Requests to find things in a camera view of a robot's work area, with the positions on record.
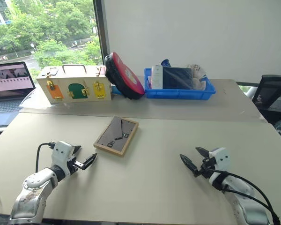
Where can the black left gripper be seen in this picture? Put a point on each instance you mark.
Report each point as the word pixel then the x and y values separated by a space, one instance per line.
pixel 72 166

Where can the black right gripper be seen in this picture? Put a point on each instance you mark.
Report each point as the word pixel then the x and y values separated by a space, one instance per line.
pixel 207 167

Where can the white plastic bag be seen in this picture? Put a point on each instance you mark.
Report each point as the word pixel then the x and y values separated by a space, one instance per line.
pixel 199 77

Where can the dark blue pouch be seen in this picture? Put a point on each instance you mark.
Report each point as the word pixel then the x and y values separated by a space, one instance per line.
pixel 178 78

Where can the blue patterned object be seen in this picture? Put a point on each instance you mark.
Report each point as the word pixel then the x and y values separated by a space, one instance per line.
pixel 166 62

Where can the black office chair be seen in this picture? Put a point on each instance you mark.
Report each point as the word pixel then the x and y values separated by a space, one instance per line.
pixel 271 91

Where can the small blue object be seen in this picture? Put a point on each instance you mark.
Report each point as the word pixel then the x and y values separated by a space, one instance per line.
pixel 116 91

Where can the dark window frame post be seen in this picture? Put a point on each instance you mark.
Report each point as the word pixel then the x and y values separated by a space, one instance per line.
pixel 100 30

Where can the wooden latch lock box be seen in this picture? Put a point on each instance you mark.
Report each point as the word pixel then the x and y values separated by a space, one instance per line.
pixel 68 79

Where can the white flat box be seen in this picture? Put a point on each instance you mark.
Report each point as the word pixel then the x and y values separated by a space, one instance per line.
pixel 157 77

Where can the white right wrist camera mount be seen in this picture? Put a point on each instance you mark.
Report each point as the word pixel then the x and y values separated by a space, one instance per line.
pixel 221 159

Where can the blue plastic bin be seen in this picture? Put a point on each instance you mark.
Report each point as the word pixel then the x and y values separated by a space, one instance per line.
pixel 178 93

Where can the wooden framed square clock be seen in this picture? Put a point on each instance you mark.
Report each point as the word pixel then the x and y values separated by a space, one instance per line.
pixel 114 138

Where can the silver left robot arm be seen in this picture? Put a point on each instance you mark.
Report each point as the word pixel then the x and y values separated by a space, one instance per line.
pixel 30 199

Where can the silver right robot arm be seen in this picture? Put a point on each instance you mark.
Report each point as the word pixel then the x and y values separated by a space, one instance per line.
pixel 243 199

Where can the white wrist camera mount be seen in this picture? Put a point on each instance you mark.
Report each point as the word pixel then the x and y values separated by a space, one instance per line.
pixel 221 159
pixel 61 152

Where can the round red black disc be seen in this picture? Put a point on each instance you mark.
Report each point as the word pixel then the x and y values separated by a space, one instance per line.
pixel 125 79

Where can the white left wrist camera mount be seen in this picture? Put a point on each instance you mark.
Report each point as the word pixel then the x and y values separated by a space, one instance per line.
pixel 61 152

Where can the open laptop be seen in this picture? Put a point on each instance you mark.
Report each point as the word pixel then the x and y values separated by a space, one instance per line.
pixel 7 79

